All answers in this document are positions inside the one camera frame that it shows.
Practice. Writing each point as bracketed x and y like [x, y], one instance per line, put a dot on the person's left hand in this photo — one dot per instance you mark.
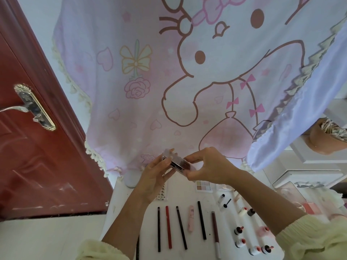
[154, 178]

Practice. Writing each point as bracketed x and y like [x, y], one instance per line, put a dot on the person's right hand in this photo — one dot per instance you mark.
[212, 166]

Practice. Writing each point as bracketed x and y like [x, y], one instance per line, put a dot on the white false eyelash tray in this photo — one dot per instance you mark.
[161, 193]

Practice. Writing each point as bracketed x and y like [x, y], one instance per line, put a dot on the clear eyeshadow palette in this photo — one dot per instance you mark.
[204, 185]

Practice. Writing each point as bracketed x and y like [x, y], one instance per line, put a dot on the round silver compact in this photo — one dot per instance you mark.
[132, 178]

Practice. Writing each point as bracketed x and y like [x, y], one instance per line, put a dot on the lavender rectangular palette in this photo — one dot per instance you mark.
[178, 162]

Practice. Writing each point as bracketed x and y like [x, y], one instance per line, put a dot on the red lip pencil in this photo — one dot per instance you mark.
[168, 227]

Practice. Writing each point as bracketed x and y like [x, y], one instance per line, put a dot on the person's right forearm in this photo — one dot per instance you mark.
[265, 203]

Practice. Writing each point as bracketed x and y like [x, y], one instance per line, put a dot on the person's left forearm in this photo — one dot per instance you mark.
[124, 224]

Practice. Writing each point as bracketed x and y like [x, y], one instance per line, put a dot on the white table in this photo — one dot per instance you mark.
[179, 198]

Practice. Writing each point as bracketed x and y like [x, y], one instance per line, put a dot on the pink cartoon print cloth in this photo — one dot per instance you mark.
[162, 78]

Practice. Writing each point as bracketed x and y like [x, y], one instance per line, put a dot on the white shelf unit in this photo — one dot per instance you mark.
[320, 157]

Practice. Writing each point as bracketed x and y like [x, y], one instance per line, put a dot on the terracotta pot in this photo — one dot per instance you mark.
[322, 140]

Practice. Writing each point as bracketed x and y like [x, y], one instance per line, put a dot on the reddish brown door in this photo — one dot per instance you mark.
[32, 159]

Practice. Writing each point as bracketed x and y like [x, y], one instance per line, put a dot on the bunch of cotton swabs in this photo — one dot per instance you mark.
[336, 129]

